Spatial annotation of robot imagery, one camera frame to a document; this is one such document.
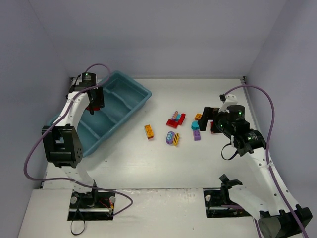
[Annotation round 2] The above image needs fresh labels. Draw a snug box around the red boat-shaped lego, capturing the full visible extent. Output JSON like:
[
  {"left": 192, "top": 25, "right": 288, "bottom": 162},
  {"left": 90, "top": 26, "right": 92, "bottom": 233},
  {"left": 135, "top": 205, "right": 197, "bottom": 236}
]
[{"left": 86, "top": 107, "right": 100, "bottom": 112}]

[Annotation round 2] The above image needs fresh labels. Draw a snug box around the teal rounded lego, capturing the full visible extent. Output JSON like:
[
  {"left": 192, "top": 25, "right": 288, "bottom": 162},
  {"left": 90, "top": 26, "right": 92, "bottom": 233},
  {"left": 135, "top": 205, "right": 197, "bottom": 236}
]
[{"left": 191, "top": 120, "right": 200, "bottom": 130}]

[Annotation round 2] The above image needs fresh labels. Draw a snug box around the purple rectangular lego brick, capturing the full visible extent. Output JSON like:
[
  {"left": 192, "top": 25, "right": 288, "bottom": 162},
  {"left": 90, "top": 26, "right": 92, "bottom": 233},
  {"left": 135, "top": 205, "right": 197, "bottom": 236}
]
[{"left": 193, "top": 129, "right": 201, "bottom": 141}]

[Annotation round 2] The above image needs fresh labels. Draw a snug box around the red long lego brick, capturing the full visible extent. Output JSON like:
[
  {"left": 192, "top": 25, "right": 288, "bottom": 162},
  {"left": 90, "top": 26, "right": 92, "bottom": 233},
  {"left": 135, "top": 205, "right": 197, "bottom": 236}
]
[{"left": 177, "top": 113, "right": 186, "bottom": 125}]

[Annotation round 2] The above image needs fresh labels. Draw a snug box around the red L-shaped lego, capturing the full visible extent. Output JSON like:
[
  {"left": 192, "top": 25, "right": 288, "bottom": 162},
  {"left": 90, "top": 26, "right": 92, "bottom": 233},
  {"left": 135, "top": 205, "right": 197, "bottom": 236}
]
[{"left": 166, "top": 119, "right": 179, "bottom": 128}]

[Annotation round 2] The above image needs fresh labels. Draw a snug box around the red white lego brick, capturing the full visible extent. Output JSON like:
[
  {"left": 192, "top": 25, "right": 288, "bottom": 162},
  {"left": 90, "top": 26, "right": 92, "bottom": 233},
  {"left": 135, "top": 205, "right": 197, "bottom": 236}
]
[{"left": 210, "top": 121, "right": 218, "bottom": 133}]

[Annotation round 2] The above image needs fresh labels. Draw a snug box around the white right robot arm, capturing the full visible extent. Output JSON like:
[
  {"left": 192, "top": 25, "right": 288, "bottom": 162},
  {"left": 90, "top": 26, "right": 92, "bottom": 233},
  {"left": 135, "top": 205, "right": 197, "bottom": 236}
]
[{"left": 198, "top": 103, "right": 313, "bottom": 238}]

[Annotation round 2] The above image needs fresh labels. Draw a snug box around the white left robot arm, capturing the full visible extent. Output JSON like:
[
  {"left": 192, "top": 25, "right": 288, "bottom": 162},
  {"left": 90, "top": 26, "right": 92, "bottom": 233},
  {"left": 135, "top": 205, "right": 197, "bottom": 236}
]
[{"left": 43, "top": 72, "right": 105, "bottom": 197}]

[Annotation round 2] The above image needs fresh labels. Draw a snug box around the small orange lego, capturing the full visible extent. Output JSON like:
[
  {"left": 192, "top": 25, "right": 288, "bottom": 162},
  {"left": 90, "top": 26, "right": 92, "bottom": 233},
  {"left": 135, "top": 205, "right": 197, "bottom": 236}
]
[{"left": 195, "top": 114, "right": 202, "bottom": 120}]

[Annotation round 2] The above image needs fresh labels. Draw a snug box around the teal divided plastic tray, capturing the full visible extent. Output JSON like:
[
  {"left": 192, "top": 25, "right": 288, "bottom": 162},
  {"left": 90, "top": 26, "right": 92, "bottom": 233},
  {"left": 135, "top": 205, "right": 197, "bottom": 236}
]
[{"left": 49, "top": 71, "right": 152, "bottom": 157}]

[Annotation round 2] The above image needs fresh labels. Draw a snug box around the purple orange flower lego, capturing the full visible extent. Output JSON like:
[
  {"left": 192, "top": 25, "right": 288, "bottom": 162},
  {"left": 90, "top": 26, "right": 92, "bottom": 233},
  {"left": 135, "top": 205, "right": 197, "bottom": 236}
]
[{"left": 171, "top": 111, "right": 179, "bottom": 120}]

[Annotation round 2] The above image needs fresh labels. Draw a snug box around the yellow black striped lego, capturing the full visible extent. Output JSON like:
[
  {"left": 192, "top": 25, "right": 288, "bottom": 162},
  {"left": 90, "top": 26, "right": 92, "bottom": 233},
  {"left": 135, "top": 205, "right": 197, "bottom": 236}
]
[{"left": 173, "top": 133, "right": 180, "bottom": 146}]

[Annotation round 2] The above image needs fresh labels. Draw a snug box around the purple oval paw lego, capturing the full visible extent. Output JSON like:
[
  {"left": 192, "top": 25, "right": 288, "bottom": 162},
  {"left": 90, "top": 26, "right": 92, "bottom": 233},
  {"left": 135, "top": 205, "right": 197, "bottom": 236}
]
[{"left": 166, "top": 131, "right": 175, "bottom": 145}]

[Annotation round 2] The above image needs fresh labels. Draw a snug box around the orange yellow lego brick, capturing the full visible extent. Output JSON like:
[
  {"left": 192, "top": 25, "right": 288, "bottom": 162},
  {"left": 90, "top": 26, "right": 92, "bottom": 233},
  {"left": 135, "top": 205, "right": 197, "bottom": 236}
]
[{"left": 144, "top": 124, "right": 154, "bottom": 139}]

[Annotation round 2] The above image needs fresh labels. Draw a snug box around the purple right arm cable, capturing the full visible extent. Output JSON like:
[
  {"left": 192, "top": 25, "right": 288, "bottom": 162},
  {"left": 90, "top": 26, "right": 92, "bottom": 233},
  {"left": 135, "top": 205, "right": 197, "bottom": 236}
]
[{"left": 221, "top": 85, "right": 310, "bottom": 238}]

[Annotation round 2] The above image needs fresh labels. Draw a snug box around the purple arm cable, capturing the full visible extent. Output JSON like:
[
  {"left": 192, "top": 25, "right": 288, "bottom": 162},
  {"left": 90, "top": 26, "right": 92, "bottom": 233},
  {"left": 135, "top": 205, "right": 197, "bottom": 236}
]
[
  {"left": 24, "top": 63, "right": 134, "bottom": 216},
  {"left": 221, "top": 85, "right": 310, "bottom": 238}
]

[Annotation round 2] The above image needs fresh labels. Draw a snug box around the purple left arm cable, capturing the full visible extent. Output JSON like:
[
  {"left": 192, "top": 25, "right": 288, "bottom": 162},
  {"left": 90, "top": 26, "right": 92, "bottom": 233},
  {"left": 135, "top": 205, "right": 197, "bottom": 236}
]
[{"left": 24, "top": 63, "right": 134, "bottom": 216}]

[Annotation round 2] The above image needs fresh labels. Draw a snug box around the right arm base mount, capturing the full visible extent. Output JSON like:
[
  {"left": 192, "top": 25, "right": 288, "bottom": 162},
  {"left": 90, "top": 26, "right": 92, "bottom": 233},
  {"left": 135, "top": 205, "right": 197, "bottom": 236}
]
[{"left": 203, "top": 174, "right": 251, "bottom": 218}]

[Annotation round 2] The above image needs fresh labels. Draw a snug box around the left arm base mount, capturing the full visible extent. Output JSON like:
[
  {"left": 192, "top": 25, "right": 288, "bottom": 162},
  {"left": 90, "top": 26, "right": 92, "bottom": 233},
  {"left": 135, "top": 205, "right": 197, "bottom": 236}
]
[{"left": 67, "top": 191, "right": 116, "bottom": 221}]

